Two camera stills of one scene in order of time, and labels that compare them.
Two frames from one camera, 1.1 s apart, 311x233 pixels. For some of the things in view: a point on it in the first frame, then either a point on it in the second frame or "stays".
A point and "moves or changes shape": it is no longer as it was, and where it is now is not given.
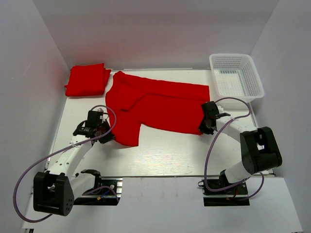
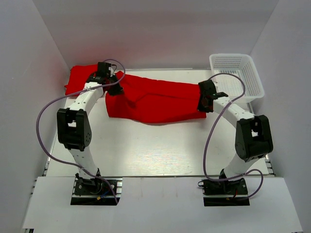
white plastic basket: [235, 75] stays
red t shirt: [163, 105] moves or changes shape
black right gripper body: [203, 126] → [201, 106]
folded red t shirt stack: [87, 80] stays
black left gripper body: [104, 128] → [114, 89]
